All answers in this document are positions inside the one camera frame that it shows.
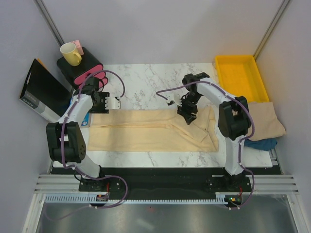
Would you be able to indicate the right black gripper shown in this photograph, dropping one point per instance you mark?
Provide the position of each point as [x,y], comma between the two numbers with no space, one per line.
[185,112]

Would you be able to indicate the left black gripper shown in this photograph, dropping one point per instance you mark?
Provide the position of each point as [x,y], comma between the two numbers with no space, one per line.
[101,110]

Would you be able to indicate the cream yellow t shirt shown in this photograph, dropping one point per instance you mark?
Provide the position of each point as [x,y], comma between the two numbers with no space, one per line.
[160,130]

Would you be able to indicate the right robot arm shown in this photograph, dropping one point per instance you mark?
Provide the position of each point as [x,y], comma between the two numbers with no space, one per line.
[233,115]

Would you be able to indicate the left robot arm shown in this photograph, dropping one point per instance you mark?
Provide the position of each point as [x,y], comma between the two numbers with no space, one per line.
[65,140]

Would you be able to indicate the blue picture book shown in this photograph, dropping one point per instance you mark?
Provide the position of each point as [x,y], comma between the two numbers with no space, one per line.
[86,121]

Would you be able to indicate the black pink drawer unit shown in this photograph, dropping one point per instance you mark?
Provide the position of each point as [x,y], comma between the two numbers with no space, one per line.
[76,75]

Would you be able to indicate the black cardboard box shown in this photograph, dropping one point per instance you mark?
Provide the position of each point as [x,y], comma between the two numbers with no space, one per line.
[43,93]

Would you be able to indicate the yellow plastic bin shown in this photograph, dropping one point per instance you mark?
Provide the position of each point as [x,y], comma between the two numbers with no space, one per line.
[239,75]

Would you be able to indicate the yellow ceramic mug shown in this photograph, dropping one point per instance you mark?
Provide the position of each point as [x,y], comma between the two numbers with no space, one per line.
[71,54]

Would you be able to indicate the folded beige t shirt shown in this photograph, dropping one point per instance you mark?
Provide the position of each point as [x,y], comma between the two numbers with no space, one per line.
[265,121]

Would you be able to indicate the folded blue t shirt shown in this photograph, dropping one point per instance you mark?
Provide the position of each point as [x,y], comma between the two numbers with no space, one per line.
[264,144]

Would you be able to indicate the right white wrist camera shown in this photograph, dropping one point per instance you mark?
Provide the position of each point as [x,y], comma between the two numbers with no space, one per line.
[176,101]

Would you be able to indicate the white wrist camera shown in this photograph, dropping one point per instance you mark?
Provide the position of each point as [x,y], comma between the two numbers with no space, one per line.
[176,101]
[113,103]

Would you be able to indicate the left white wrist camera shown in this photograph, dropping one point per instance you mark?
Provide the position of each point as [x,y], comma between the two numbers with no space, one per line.
[113,103]

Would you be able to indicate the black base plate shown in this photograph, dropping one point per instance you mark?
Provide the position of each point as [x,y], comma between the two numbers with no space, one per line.
[166,183]

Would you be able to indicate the left white cable duct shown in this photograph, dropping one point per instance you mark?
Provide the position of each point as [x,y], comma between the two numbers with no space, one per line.
[77,198]

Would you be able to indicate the white cable duct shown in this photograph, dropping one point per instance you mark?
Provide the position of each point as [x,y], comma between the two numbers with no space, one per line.
[235,198]
[77,198]

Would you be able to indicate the right white cable duct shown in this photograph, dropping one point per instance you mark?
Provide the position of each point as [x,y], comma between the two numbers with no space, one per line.
[235,198]

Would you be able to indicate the aluminium frame rail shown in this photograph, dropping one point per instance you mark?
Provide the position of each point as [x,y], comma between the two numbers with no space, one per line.
[264,184]

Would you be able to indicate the left corner aluminium post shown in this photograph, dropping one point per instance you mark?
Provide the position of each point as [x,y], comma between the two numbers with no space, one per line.
[49,21]

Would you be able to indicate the corner aluminium post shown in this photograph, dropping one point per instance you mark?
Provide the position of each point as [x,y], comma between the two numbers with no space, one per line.
[272,26]
[49,21]

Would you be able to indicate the right corner aluminium post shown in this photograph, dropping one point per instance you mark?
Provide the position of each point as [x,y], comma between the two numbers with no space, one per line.
[272,26]

